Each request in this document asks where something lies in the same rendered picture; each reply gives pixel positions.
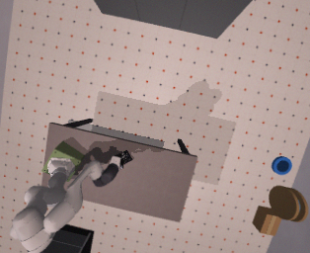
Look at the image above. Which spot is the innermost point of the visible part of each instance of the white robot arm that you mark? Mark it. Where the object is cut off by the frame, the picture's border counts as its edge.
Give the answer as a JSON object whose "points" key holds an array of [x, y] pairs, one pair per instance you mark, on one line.
{"points": [[35, 231]]}

